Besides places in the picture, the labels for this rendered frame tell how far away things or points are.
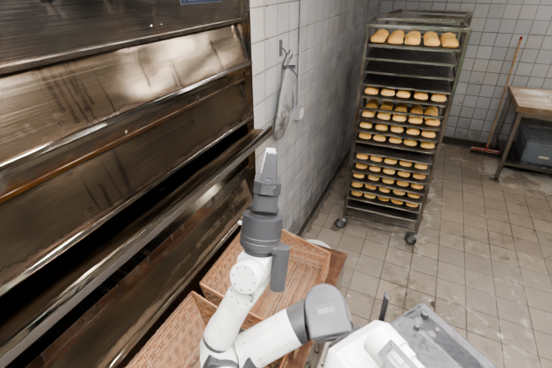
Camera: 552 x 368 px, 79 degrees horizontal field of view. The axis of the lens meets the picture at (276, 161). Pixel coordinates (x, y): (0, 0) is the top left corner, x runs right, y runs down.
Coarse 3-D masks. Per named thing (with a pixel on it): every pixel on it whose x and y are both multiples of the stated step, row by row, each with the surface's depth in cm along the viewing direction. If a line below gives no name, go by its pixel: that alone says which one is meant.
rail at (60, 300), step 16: (272, 128) 162; (208, 176) 122; (192, 192) 113; (176, 208) 107; (128, 240) 92; (112, 256) 87; (96, 272) 83; (80, 288) 80; (48, 304) 74; (32, 320) 71; (16, 336) 68; (0, 352) 65
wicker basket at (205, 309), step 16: (192, 304) 147; (208, 304) 145; (176, 320) 139; (192, 320) 147; (208, 320) 152; (160, 336) 132; (176, 336) 138; (192, 336) 146; (144, 352) 125; (160, 352) 131; (176, 352) 138
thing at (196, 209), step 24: (240, 168) 176; (216, 192) 156; (192, 216) 142; (168, 240) 130; (144, 264) 120; (96, 288) 108; (120, 288) 112; (72, 312) 101; (96, 312) 105; (48, 336) 94; (24, 360) 88
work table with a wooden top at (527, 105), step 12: (516, 96) 368; (528, 96) 368; (540, 96) 368; (504, 108) 412; (516, 108) 348; (528, 108) 339; (540, 108) 335; (516, 120) 351; (492, 144) 436; (504, 144) 416; (504, 156) 371; (516, 156) 388; (528, 168) 368; (540, 168) 363
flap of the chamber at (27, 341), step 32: (224, 160) 137; (160, 192) 119; (128, 224) 103; (160, 224) 101; (64, 256) 93; (96, 256) 91; (128, 256) 91; (32, 288) 83; (64, 288) 81; (0, 320) 74
